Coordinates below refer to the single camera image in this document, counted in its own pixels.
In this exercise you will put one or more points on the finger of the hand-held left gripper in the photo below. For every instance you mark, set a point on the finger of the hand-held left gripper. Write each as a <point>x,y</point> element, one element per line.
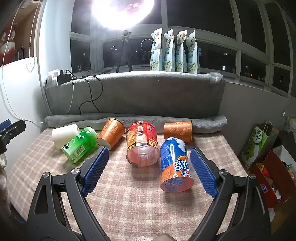
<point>13,128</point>

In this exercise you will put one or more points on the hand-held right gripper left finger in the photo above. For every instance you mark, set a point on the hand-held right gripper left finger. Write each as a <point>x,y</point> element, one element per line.
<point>96,171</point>

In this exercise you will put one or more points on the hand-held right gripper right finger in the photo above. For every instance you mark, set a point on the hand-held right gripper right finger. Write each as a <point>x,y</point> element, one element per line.
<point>203,171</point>

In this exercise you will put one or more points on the blue and orange cup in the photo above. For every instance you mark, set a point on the blue and orange cup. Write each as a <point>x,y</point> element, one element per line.
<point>174,160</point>

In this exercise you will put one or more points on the green translucent cup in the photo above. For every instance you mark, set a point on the green translucent cup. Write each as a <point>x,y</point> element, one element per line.
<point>79,144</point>

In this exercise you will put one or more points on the orange patterned paper cup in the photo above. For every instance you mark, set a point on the orange patterned paper cup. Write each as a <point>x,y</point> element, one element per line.
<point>111,135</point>
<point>178,131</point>

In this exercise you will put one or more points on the white plain cup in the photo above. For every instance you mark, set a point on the white plain cup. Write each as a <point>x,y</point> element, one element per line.
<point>64,135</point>

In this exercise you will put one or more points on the red printed cup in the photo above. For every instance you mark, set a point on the red printed cup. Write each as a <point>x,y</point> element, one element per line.
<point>142,143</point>

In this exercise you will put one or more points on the plaid blanket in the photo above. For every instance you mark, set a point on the plaid blanket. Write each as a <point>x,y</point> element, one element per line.
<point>129,197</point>

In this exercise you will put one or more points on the rolled grey blanket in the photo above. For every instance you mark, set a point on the rolled grey blanket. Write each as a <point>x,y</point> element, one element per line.
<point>208,124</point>

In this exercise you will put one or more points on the beige fuzzy cloth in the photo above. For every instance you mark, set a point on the beige fuzzy cloth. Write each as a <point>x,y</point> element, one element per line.
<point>3,183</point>

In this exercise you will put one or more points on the green paper bag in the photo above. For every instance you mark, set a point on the green paper bag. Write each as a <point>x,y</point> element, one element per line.
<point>256,146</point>

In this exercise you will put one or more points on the white power strip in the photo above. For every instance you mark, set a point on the white power strip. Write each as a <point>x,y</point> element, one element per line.
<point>52,77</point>

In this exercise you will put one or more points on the red cardboard box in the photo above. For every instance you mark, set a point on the red cardboard box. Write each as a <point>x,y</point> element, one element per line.
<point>272,176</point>

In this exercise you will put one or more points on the black charger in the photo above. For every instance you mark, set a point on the black charger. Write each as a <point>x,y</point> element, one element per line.
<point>64,78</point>

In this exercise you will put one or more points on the grey draped blanket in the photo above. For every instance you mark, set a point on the grey draped blanket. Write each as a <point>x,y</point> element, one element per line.
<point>150,95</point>

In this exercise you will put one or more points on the white green stand-up pouch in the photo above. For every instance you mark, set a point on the white green stand-up pouch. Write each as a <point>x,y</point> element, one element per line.
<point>168,54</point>
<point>193,56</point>
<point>180,55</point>
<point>156,53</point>

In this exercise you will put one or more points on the black tripod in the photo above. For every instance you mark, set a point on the black tripod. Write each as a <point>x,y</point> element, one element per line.
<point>124,53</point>

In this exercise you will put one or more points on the red wall picture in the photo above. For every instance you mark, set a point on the red wall picture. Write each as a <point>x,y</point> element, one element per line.
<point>8,44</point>

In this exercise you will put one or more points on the white window frame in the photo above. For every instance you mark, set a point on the white window frame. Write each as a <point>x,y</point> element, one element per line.
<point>163,14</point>

